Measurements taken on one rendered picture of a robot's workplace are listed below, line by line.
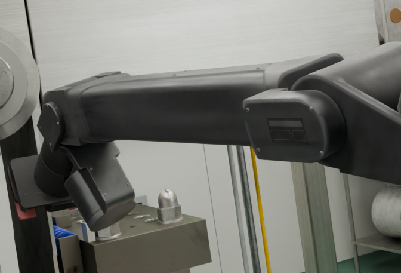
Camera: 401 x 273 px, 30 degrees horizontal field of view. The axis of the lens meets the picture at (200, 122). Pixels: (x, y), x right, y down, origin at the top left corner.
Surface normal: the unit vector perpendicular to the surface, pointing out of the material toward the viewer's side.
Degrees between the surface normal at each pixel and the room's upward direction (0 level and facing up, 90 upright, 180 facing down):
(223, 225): 90
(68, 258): 90
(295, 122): 100
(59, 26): 90
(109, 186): 64
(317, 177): 90
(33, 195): 60
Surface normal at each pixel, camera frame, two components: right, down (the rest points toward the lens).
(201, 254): 0.44, -0.01
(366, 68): 0.14, -0.75
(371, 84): 0.38, -0.45
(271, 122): -0.78, 0.32
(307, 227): -0.89, 0.15
